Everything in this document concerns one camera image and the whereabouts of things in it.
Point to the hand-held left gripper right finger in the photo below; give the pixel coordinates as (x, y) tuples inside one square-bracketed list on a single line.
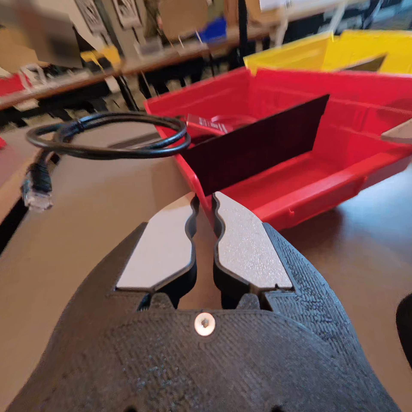
[(251, 254)]

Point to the blue plastic bin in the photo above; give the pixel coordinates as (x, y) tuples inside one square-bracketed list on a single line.
[(214, 30)]

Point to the black bin divider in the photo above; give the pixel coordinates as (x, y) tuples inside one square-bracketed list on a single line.
[(257, 144)]

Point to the yellow plastic bin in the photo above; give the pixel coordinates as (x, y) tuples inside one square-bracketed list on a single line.
[(289, 54)]

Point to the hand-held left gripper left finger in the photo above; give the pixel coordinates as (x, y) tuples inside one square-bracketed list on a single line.
[(161, 251)]

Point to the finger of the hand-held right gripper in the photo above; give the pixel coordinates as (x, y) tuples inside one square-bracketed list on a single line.
[(400, 133)]

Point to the long wooden table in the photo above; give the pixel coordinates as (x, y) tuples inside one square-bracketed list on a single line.
[(154, 61)]

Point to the small red box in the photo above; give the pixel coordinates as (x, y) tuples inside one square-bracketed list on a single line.
[(13, 85)]

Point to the red plastic bin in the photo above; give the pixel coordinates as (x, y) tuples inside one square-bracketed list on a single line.
[(305, 180)]

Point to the black chair armrest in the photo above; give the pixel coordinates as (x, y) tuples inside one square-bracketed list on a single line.
[(405, 328)]

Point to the brown and black cardboard panel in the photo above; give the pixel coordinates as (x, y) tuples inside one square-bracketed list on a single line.
[(183, 19)]

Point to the red ethernet splitter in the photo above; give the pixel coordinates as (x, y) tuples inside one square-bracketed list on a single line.
[(206, 124)]

